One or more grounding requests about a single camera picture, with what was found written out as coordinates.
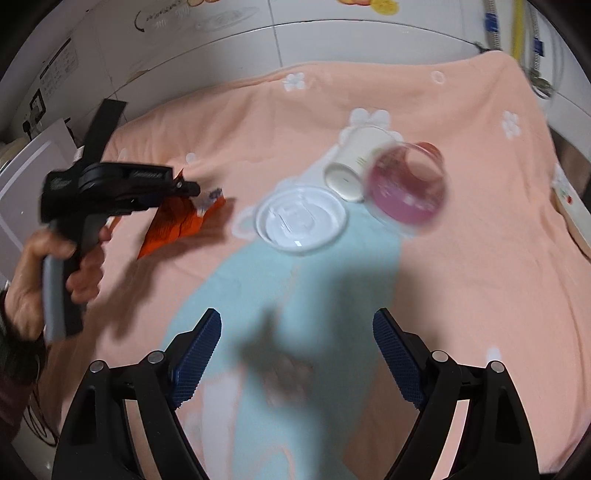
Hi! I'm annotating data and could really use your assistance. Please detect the orange snack packet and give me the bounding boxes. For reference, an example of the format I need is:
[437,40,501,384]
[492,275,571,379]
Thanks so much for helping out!
[137,188,226,259]

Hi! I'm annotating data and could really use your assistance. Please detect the white paper cup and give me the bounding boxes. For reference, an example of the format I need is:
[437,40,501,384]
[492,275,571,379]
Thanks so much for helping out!
[324,125,404,202]

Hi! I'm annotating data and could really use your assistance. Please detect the red clear plastic cup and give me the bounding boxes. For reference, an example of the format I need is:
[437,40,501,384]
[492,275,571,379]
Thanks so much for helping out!
[365,142,448,227]

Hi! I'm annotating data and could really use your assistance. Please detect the person's left hand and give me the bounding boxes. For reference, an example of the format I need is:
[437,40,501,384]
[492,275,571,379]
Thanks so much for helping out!
[4,226,111,341]

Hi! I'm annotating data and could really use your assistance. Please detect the peach flower-print cloth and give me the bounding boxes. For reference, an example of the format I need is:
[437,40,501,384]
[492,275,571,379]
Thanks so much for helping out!
[40,53,590,479]

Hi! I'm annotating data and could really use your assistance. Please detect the white flower-print dish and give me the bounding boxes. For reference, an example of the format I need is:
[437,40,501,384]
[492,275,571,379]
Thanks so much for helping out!
[552,163,591,258]

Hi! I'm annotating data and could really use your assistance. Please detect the wall power socket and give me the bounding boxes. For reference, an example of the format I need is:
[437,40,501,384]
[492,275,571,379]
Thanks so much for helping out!
[29,89,46,123]

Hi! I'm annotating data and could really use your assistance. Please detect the metal flexible hose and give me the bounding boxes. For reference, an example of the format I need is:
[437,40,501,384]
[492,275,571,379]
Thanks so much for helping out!
[482,0,504,52]

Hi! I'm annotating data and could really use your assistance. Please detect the yellow gas hose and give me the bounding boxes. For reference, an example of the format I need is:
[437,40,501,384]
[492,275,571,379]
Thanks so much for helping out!
[511,0,527,62]

